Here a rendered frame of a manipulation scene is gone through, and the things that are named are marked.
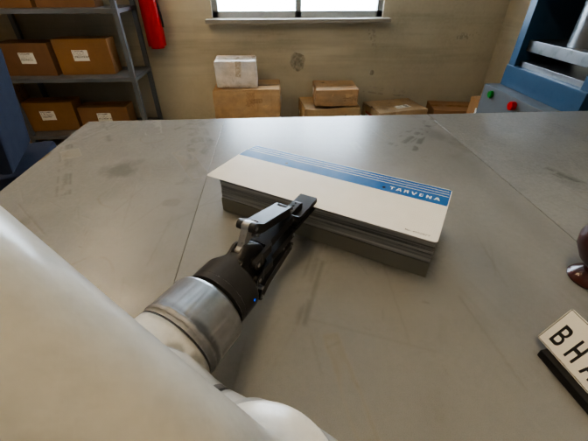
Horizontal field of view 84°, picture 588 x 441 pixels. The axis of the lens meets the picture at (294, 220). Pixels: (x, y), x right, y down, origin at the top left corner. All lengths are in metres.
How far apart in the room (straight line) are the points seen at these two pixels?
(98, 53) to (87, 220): 2.69
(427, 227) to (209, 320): 0.33
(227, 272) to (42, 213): 0.54
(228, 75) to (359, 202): 2.64
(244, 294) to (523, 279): 0.45
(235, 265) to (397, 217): 0.26
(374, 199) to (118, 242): 0.45
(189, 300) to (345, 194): 0.32
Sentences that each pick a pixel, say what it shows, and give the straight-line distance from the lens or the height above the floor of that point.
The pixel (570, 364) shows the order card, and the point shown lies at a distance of 0.53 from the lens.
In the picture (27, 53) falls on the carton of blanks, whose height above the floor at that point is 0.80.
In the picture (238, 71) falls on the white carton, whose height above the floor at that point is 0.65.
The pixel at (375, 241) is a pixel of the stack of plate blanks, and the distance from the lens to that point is 0.55.
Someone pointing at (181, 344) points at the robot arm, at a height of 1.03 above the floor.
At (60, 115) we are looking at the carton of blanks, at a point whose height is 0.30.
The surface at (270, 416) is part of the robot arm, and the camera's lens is 0.22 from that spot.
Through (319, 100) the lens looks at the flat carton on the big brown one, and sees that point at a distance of 3.13.
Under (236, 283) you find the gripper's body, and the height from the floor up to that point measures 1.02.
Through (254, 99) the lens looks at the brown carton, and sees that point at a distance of 3.07.
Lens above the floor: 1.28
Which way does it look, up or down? 36 degrees down
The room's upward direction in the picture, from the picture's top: straight up
